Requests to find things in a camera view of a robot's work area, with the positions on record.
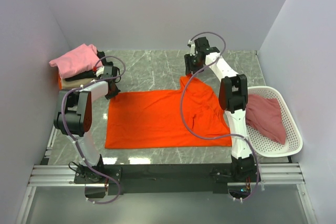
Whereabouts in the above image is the orange t-shirt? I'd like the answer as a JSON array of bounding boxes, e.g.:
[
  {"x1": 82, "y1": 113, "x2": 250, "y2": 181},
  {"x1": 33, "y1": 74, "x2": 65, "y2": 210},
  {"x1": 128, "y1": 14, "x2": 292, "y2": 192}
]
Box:
[
  {"x1": 58, "y1": 73, "x2": 62, "y2": 90},
  {"x1": 104, "y1": 76, "x2": 232, "y2": 150}
]

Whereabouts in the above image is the folded beige t-shirt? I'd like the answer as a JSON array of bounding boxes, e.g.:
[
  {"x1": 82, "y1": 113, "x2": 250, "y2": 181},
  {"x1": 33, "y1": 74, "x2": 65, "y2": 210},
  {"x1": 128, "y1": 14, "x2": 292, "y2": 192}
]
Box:
[{"x1": 60, "y1": 78, "x2": 93, "y2": 89}]

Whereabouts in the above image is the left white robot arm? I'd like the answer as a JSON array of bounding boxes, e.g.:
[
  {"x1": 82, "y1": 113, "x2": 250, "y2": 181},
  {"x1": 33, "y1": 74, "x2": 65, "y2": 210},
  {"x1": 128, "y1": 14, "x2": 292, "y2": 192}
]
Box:
[{"x1": 54, "y1": 65, "x2": 124, "y2": 177}]

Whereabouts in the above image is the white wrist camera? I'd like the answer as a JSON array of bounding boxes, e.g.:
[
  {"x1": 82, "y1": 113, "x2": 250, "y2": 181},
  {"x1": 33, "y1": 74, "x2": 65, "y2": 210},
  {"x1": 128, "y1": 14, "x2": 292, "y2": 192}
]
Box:
[
  {"x1": 92, "y1": 66, "x2": 104, "y2": 78},
  {"x1": 187, "y1": 39, "x2": 196, "y2": 56}
]

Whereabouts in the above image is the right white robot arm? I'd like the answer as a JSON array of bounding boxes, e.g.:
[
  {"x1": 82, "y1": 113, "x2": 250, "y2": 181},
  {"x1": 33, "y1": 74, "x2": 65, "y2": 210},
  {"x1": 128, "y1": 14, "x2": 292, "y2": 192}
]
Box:
[{"x1": 180, "y1": 34, "x2": 260, "y2": 181}]

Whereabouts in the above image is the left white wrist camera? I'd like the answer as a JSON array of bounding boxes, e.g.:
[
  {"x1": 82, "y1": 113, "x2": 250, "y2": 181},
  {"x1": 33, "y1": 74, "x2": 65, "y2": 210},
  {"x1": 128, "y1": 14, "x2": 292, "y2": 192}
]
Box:
[{"x1": 92, "y1": 66, "x2": 104, "y2": 78}]

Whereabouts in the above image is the folded pink t-shirt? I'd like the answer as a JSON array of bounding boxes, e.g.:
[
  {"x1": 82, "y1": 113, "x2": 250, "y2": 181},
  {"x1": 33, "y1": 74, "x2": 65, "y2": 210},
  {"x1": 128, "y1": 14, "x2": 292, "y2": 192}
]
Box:
[{"x1": 49, "y1": 44, "x2": 99, "y2": 79}]

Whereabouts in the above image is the folded orange t-shirt bottom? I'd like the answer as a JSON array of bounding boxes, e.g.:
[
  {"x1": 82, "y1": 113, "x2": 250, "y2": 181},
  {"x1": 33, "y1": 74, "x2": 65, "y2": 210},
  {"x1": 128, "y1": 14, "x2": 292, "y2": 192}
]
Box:
[{"x1": 58, "y1": 73, "x2": 62, "y2": 90}]

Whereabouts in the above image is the white perforated laundry basket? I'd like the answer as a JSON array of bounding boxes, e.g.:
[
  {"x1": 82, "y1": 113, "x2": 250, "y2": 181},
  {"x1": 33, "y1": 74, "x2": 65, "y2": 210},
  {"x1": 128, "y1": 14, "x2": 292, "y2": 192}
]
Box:
[{"x1": 246, "y1": 86, "x2": 303, "y2": 158}]

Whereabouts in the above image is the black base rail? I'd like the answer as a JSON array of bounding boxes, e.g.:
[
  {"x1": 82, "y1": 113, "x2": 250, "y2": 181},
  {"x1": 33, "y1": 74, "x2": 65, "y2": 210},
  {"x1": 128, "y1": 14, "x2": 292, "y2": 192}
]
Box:
[{"x1": 74, "y1": 163, "x2": 260, "y2": 195}]

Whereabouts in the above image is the aluminium frame rail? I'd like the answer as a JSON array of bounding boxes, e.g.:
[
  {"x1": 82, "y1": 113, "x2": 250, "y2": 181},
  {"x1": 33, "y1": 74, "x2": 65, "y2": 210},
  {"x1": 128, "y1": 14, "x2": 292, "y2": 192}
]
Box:
[{"x1": 27, "y1": 126, "x2": 79, "y2": 187}]

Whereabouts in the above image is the dusty red t-shirt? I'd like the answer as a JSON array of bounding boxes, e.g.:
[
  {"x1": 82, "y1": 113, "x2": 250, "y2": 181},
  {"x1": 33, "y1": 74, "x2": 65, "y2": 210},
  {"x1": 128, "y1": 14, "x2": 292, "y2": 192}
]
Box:
[{"x1": 246, "y1": 94, "x2": 286, "y2": 145}]

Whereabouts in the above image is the folded black t-shirt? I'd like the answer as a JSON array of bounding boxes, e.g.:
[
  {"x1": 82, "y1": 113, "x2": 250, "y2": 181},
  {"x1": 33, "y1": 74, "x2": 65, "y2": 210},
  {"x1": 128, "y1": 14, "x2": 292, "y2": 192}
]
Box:
[{"x1": 64, "y1": 50, "x2": 115, "y2": 82}]

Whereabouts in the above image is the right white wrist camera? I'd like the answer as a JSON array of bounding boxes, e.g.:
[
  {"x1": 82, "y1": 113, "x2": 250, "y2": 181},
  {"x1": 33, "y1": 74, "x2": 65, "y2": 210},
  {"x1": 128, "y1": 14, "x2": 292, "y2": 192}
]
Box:
[{"x1": 187, "y1": 39, "x2": 196, "y2": 56}]

